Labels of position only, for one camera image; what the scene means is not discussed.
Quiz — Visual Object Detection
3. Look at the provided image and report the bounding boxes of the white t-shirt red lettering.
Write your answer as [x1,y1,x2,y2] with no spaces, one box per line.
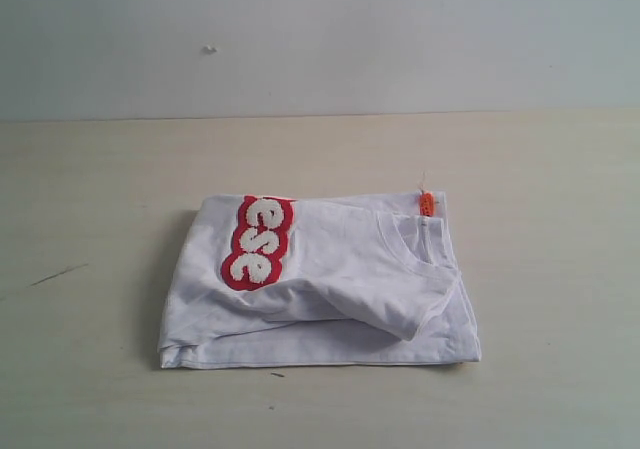
[158,191,481,370]

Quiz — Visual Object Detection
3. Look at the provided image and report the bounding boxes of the orange size tag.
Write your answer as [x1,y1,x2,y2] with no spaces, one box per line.
[419,192,437,217]

